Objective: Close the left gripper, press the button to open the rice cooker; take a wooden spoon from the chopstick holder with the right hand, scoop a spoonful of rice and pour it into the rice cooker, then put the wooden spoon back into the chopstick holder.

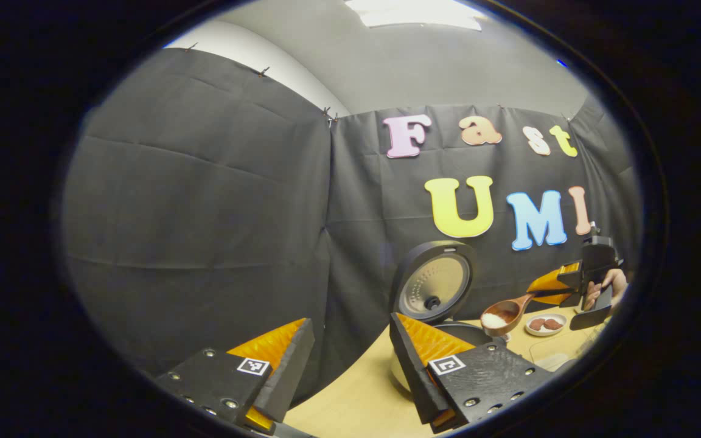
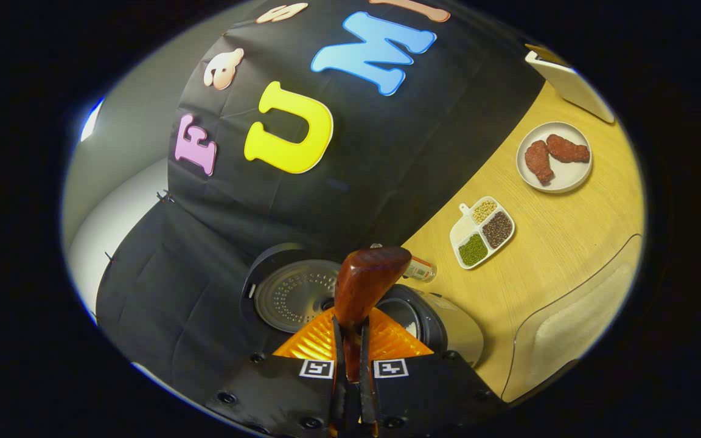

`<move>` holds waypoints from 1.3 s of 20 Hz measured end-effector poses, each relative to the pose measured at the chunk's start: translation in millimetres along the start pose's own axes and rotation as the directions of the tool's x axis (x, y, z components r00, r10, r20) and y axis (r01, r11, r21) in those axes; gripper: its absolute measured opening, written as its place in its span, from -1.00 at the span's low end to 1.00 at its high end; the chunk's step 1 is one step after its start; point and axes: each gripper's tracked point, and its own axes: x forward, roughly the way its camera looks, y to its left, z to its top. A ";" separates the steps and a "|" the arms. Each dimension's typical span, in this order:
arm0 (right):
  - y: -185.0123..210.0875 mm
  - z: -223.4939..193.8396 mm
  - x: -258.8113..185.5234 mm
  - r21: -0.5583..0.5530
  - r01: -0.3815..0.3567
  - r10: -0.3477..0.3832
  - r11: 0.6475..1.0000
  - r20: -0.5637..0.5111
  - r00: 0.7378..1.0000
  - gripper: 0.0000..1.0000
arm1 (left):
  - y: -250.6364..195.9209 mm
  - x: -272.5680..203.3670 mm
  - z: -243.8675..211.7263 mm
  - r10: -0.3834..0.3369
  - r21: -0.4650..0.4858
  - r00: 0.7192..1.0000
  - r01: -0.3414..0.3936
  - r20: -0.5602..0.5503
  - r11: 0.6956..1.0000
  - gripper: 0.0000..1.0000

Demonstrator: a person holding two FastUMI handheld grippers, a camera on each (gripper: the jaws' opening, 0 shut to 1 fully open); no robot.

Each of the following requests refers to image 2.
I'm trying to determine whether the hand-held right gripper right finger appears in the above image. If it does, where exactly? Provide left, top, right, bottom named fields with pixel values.
left=360, top=307, right=506, bottom=438

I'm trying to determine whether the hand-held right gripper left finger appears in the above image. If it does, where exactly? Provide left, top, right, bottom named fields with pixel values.
left=204, top=307, right=351, bottom=438

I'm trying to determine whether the dark grey rice cooker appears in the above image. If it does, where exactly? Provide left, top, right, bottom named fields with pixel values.
left=240, top=243, right=485, bottom=369

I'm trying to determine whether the brown wooden spoon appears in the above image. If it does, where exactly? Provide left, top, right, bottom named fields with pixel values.
left=333, top=246, right=413, bottom=384

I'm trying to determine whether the white rice heap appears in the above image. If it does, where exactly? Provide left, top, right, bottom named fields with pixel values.
left=451, top=216, right=476, bottom=244

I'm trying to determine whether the small clear glass bottle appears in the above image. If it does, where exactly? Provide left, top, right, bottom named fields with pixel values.
left=370, top=243, right=438, bottom=283

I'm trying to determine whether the green mung beans heap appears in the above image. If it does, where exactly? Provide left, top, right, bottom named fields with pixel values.
left=459, top=233, right=489, bottom=266

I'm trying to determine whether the white divided dish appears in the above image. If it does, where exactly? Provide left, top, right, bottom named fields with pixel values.
left=449, top=196, right=516, bottom=270

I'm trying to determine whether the dark brown beans heap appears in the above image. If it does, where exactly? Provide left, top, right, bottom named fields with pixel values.
left=483, top=211, right=514, bottom=248

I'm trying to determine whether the yellow soybeans heap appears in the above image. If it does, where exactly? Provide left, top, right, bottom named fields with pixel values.
left=472, top=200, right=498, bottom=224

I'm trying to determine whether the black backdrop cloth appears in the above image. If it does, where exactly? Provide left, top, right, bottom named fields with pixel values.
left=95, top=0, right=546, bottom=390

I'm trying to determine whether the red-brown meat piece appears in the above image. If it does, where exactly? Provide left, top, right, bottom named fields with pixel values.
left=546, top=134, right=590, bottom=164
left=525, top=140, right=555, bottom=185

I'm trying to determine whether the round white plate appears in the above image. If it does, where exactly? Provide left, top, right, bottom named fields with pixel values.
left=516, top=122, right=593, bottom=194

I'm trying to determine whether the white toaster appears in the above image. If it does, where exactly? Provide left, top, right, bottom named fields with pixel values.
left=524, top=44, right=616, bottom=124

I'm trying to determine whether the brown bread slice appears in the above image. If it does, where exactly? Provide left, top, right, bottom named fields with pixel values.
left=526, top=44, right=569, bottom=68

